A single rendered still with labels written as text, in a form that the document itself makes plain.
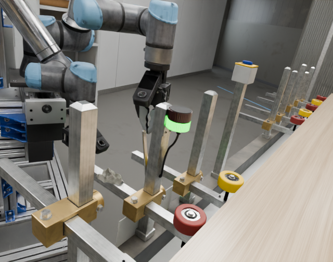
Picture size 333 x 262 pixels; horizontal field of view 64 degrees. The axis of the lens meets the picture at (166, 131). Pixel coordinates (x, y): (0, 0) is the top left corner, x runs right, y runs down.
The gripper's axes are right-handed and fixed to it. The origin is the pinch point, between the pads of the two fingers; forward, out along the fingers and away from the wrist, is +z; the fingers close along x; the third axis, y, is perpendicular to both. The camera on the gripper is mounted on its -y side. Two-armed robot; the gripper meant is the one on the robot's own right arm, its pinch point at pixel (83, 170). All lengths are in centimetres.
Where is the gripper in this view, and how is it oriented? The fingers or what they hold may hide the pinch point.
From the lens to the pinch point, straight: 95.0
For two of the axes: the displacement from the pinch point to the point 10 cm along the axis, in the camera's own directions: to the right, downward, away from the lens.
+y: -7.9, -3.6, 5.0
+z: -1.7, 9.0, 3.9
